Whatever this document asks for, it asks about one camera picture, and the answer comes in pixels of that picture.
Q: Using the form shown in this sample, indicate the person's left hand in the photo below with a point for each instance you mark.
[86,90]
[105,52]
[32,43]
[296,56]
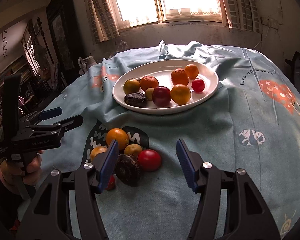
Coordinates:
[32,167]

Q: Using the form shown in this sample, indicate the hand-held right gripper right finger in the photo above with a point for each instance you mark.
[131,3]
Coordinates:
[187,166]

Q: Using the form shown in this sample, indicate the white oval plate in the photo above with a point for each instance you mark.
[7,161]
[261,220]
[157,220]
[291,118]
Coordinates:
[160,67]

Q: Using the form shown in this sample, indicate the dark framed wall panel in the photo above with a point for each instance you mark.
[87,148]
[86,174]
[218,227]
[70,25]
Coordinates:
[60,35]

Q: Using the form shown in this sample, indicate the person's left forearm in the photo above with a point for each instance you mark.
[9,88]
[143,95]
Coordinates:
[2,202]

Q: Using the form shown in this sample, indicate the light blue printed tablecloth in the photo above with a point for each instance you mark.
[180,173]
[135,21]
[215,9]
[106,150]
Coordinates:
[227,130]

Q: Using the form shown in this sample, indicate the bright window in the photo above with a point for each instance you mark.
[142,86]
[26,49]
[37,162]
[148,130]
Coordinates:
[135,0]

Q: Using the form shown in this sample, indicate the dark red plum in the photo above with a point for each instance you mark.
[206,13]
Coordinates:
[161,96]

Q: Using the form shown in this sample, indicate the small yellow green plum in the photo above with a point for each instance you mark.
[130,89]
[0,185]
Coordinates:
[149,93]
[133,150]

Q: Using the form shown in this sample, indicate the pile of clothes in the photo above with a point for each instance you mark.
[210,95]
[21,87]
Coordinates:
[298,65]

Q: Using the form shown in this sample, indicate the red cherry tomato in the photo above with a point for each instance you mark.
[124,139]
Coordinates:
[111,183]
[149,160]
[198,85]

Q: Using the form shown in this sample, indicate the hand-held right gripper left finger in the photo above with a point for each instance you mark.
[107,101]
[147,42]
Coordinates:
[108,166]

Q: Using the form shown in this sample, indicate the white wall socket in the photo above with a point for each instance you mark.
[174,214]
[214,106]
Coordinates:
[270,22]

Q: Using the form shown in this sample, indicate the checked curtain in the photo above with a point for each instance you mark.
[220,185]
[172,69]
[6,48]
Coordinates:
[100,22]
[240,7]

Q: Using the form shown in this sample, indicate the dark wrinkled passion fruit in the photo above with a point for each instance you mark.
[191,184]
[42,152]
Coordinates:
[136,79]
[135,99]
[128,170]

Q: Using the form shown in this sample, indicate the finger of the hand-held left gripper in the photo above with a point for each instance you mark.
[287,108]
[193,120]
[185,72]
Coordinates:
[70,122]
[51,112]

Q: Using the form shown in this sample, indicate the orange tangerine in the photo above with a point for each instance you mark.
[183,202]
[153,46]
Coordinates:
[149,83]
[117,137]
[180,76]
[180,94]
[98,152]
[191,71]

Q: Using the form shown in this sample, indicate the standing electric fan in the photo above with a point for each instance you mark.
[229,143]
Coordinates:
[41,55]

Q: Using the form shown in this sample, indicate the white pitcher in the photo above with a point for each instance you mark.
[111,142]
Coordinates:
[88,62]

